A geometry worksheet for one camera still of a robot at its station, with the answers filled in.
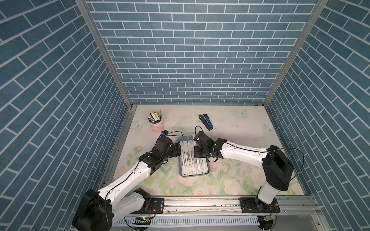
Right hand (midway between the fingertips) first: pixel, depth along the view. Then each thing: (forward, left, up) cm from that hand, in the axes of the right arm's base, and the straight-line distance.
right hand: (196, 152), depth 86 cm
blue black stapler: (+29, -6, -5) cm, 30 cm away
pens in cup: (+22, +30, +4) cm, 38 cm away
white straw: (-2, +5, -5) cm, 8 cm away
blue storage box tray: (-6, -4, -6) cm, 9 cm away
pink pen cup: (+17, +27, 0) cm, 32 cm away
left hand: (0, +9, +5) cm, 10 cm away
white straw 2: (-6, +7, -6) cm, 11 cm away
